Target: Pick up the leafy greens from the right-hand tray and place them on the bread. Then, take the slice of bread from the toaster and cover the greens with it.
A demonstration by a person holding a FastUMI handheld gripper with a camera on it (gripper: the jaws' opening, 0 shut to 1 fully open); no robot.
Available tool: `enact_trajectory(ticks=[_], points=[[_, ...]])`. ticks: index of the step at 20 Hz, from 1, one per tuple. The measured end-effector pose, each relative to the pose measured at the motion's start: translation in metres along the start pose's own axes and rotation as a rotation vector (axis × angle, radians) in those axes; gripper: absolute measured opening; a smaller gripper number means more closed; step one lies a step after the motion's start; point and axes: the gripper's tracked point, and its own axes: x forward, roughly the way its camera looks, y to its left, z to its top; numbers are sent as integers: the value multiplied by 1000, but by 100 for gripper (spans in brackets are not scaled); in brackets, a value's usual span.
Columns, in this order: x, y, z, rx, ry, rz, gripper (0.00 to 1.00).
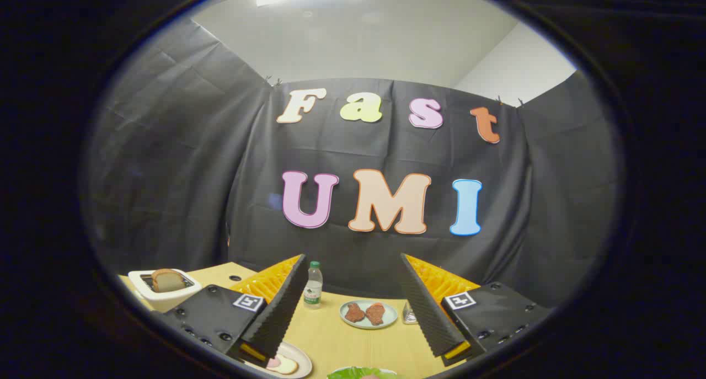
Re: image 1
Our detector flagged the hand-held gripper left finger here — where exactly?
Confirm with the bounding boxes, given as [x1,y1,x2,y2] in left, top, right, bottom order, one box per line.
[150,253,309,369]

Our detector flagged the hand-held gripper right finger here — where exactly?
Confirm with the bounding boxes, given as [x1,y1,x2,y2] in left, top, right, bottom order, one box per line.
[399,252,553,367]

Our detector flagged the brown-crust bread slice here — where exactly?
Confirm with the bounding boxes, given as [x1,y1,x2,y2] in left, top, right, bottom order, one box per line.
[152,268,188,292]

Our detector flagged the pale green plate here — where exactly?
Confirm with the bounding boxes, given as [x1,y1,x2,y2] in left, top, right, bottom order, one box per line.
[339,300,399,330]

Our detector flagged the clear green-capped water bottle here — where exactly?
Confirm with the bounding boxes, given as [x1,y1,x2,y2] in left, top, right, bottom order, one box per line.
[303,261,324,310]

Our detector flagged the white round plate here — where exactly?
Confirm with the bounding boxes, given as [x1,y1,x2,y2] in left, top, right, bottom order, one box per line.
[243,341,313,379]

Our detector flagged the pink and cream food slice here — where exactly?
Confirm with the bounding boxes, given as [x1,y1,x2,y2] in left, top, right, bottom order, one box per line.
[266,354,299,375]

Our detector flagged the green lettuce leaf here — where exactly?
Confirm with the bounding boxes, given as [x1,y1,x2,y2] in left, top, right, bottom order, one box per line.
[327,366,399,379]

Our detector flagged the white toaster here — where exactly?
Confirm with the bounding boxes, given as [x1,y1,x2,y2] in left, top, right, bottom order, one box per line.
[128,269,202,312]

